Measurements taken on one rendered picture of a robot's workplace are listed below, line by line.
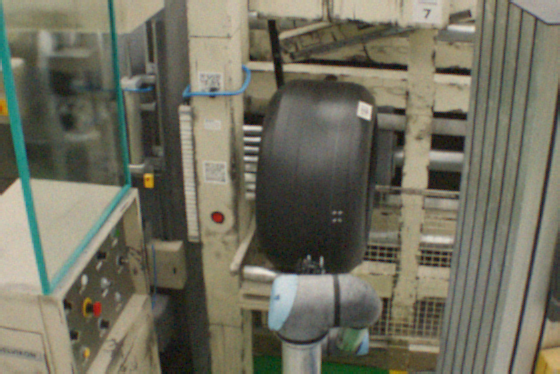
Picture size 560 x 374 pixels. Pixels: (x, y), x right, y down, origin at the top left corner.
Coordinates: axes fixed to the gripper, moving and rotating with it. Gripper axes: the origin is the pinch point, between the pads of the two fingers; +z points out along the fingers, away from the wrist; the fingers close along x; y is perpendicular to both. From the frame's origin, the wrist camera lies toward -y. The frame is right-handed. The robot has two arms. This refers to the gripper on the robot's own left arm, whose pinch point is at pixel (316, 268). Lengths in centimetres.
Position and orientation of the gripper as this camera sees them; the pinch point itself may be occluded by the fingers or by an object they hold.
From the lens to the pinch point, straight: 225.6
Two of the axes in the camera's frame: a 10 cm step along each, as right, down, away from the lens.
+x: -9.8, -0.8, 1.9
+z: 2.1, -3.4, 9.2
